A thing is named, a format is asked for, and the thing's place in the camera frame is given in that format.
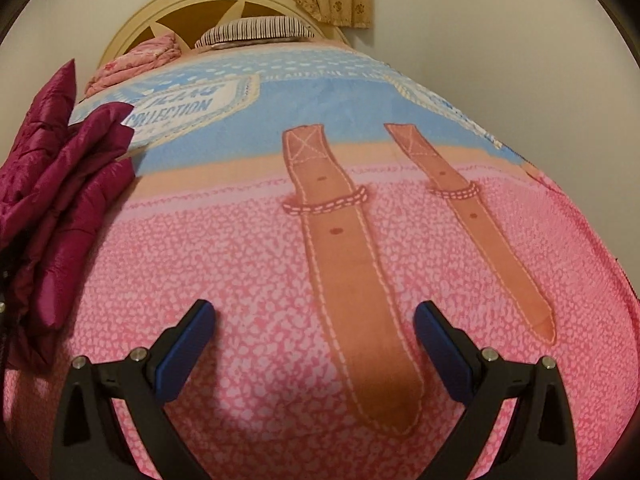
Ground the pink and blue printed blanket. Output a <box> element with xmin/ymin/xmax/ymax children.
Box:
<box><xmin>0</xmin><ymin>42</ymin><xmax>640</xmax><ymax>480</ymax></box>

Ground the folded pink quilt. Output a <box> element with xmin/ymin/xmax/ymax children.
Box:
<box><xmin>84</xmin><ymin>32</ymin><xmax>181</xmax><ymax>97</ymax></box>

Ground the striped pillow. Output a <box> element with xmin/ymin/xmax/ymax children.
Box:
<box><xmin>195</xmin><ymin>16</ymin><xmax>317</xmax><ymax>50</ymax></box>

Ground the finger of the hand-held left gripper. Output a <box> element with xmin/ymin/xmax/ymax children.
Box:
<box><xmin>0</xmin><ymin>255</ymin><xmax>12</xmax><ymax>376</ymax></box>

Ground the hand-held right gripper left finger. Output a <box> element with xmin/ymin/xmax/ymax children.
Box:
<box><xmin>49</xmin><ymin>299</ymin><xmax>217</xmax><ymax>480</ymax></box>

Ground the cream wooden headboard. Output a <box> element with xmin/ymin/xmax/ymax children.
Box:
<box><xmin>100</xmin><ymin>0</ymin><xmax>351</xmax><ymax>68</ymax></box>

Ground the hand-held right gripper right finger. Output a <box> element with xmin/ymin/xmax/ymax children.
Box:
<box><xmin>414</xmin><ymin>300</ymin><xmax>581</xmax><ymax>480</ymax></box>

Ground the magenta puffer jacket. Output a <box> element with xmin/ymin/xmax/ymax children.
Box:
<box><xmin>0</xmin><ymin>59</ymin><xmax>137</xmax><ymax>373</ymax></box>

